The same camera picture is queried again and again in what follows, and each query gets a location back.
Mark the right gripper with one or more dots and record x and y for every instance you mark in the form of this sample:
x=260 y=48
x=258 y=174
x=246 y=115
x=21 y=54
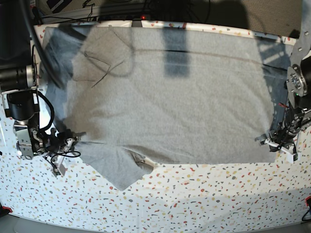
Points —
x=55 y=147

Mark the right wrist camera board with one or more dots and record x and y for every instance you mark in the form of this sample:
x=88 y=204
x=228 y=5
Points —
x=58 y=169

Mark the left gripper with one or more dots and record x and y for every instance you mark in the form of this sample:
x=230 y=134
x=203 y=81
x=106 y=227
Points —
x=288 y=129

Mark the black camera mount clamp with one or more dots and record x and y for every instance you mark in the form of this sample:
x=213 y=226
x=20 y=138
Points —
x=136 y=23

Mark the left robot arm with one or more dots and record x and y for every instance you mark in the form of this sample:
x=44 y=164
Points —
x=292 y=93

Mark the red corner clamp left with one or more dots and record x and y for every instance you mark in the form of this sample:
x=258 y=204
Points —
x=5 y=210

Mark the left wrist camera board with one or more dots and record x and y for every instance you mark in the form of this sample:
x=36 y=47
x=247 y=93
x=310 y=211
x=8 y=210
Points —
x=293 y=157

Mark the red corner clamp right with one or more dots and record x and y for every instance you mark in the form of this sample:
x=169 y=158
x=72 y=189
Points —
x=308 y=201

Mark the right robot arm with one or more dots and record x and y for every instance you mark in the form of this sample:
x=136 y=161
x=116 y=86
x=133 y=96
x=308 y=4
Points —
x=32 y=112

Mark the red corner clamp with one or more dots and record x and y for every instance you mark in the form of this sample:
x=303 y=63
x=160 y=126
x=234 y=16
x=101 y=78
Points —
x=5 y=210
x=308 y=201

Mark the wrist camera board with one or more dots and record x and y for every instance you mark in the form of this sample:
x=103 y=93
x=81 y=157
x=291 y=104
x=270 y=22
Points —
x=293 y=157
x=58 y=169

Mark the grey T-shirt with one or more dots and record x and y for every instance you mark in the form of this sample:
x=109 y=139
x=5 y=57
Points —
x=170 y=95

